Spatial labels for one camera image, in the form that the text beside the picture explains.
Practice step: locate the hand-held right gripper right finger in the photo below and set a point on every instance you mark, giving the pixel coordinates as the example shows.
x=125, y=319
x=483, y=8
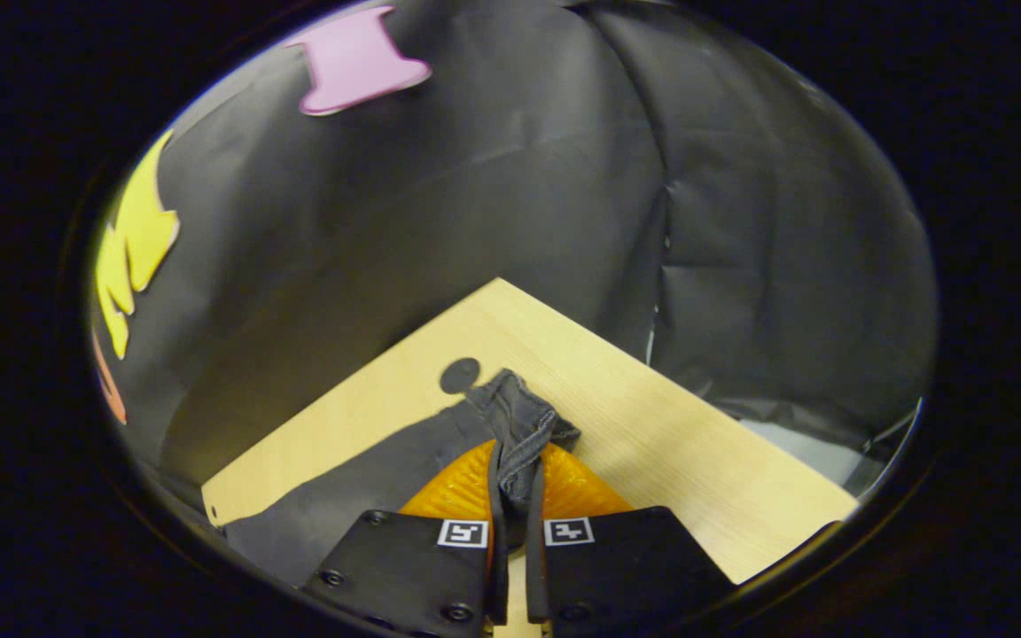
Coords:
x=626, y=567

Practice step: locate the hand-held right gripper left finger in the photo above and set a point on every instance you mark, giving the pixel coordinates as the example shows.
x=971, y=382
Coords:
x=404, y=567

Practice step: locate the dark grey jeans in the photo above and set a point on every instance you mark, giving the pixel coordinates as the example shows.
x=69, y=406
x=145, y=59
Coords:
x=369, y=487

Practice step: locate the black backdrop cloth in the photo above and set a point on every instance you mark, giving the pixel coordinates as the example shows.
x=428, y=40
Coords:
x=475, y=195

